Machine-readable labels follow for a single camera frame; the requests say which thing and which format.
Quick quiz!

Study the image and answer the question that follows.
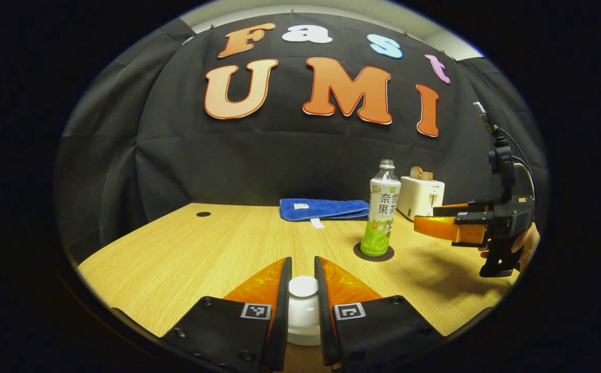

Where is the blue towel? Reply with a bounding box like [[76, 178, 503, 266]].
[[279, 198, 371, 228]]

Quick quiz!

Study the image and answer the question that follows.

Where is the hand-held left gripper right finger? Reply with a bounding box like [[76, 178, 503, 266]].
[[314, 255, 448, 371]]

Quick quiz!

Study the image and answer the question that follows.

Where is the clear water bottle white label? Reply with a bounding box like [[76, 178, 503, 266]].
[[360, 159, 402, 257]]

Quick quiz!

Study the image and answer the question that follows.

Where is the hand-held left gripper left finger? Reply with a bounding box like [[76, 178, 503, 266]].
[[162, 256, 293, 372]]

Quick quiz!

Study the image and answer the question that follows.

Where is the white toaster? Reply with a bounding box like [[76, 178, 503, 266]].
[[397, 176, 446, 222]]

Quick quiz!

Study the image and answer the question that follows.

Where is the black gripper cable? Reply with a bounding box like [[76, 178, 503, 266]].
[[497, 124, 537, 200]]

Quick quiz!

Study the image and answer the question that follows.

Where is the dark round coaster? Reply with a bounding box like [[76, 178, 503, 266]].
[[353, 242, 395, 262]]

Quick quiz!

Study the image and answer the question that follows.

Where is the black backdrop cloth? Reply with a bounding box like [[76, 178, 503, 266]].
[[54, 13, 547, 265]]

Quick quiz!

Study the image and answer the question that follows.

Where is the white teacup lid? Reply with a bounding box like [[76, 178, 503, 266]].
[[287, 276, 321, 346]]

